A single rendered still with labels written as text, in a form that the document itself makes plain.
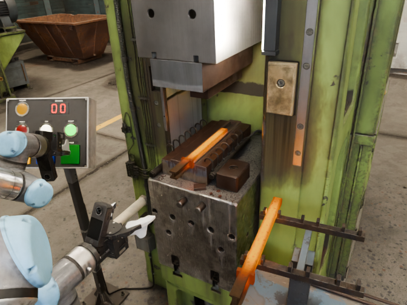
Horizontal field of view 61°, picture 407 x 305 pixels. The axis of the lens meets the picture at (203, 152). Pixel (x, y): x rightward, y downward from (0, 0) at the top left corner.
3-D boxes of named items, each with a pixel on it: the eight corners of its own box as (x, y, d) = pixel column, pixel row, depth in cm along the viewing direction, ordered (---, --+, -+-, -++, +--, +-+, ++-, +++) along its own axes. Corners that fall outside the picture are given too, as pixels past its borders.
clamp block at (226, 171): (237, 193, 121) (237, 178, 118) (215, 187, 125) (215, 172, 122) (250, 177, 130) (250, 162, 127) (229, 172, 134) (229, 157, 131)
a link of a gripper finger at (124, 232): (138, 222, 98) (108, 232, 95) (137, 217, 97) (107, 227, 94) (143, 232, 94) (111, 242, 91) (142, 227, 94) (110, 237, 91)
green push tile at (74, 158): (78, 164, 132) (79, 144, 133) (59, 163, 133) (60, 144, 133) (81, 164, 134) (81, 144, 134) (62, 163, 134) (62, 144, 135)
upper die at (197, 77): (203, 92, 110) (201, 63, 105) (152, 86, 119) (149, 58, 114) (252, 62, 142) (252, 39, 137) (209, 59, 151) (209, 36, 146)
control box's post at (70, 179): (104, 304, 191) (57, 126, 140) (99, 302, 192) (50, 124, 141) (109, 299, 193) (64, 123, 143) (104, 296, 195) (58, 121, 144)
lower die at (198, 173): (207, 185, 127) (206, 165, 123) (162, 173, 136) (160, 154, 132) (250, 139, 159) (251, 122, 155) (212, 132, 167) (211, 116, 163)
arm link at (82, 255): (59, 252, 85) (83, 262, 81) (74, 239, 89) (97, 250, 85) (66, 273, 89) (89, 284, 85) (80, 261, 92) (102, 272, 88)
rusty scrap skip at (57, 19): (83, 69, 669) (74, 23, 629) (23, 61, 758) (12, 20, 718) (125, 55, 760) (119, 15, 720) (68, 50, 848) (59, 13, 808)
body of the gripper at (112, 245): (111, 238, 102) (80, 265, 93) (106, 215, 98) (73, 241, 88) (131, 245, 98) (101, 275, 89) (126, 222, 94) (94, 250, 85)
